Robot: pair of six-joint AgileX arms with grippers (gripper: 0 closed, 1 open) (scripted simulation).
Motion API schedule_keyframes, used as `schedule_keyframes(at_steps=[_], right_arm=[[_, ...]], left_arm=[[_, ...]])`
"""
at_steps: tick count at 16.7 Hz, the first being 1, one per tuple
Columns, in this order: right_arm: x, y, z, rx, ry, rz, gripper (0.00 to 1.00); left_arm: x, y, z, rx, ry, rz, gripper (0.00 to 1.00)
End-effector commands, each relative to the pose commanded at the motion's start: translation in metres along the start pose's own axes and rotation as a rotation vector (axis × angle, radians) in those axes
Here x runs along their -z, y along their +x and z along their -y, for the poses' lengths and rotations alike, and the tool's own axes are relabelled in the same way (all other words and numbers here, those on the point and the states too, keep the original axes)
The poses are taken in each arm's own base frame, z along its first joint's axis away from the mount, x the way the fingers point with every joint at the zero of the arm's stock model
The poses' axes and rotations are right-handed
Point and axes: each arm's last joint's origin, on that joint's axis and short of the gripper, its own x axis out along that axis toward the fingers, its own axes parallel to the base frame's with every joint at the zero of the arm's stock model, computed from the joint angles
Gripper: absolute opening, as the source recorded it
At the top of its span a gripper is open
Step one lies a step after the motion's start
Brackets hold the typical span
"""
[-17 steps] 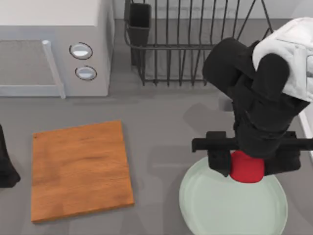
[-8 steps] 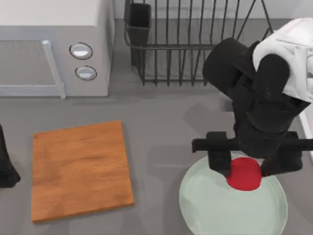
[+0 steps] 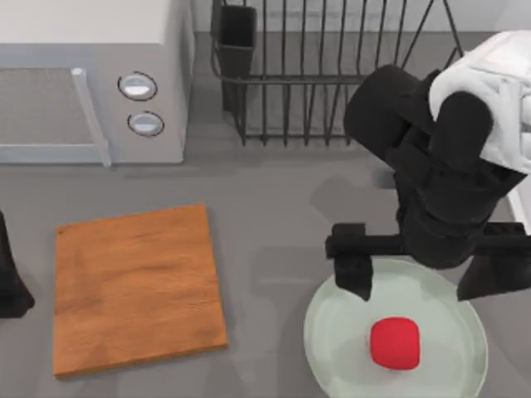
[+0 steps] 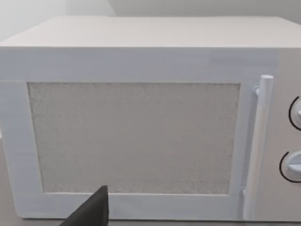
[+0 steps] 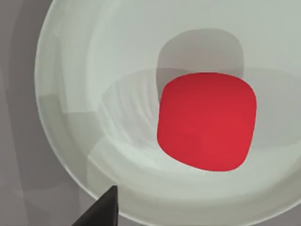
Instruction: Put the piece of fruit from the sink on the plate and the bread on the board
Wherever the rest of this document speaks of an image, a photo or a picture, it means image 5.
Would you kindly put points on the red rounded block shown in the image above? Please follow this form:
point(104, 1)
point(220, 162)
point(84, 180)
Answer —
point(207, 122)

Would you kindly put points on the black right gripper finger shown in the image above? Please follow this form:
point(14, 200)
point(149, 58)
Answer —
point(103, 209)

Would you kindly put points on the white bowl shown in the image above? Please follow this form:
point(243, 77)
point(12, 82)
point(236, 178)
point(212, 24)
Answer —
point(94, 94)

